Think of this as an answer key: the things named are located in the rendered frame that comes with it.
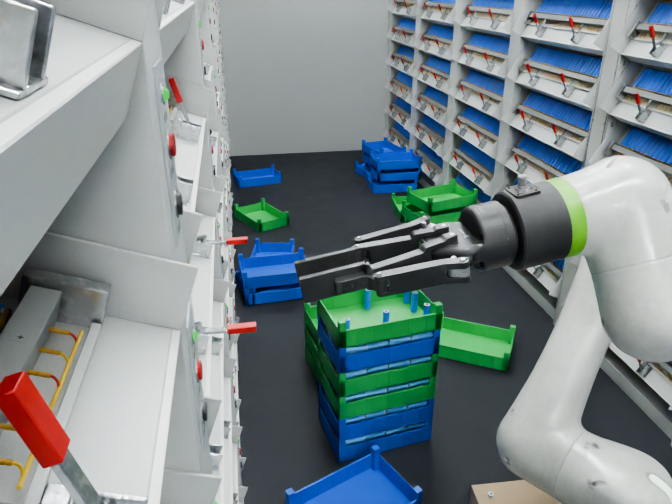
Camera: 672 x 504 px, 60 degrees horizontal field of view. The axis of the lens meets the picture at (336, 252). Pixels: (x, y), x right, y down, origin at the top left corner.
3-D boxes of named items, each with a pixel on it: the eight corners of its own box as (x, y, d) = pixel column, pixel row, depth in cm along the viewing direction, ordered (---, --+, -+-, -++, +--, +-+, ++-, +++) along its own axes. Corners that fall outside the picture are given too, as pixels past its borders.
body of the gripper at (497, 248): (485, 189, 68) (409, 207, 67) (519, 215, 60) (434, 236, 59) (488, 246, 71) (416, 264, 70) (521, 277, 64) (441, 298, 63)
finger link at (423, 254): (455, 261, 66) (462, 266, 64) (365, 293, 63) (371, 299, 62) (452, 229, 64) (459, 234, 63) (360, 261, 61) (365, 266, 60)
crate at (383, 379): (407, 339, 186) (408, 318, 182) (436, 376, 169) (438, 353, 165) (317, 357, 177) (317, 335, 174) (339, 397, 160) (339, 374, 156)
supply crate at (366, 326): (409, 295, 179) (411, 272, 176) (441, 329, 162) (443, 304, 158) (317, 312, 170) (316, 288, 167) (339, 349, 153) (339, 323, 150)
